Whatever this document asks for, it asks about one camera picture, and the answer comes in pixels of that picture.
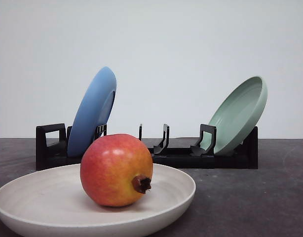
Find red yellow pomegranate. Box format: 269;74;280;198
80;133;153;207

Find white plate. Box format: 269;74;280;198
0;164;196;237

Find blue plate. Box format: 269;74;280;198
68;66;116;158

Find green plate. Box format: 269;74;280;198
202;76;268;155

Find black plate rack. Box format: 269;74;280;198
36;123;258;170

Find grey table mat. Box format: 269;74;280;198
0;138;303;237

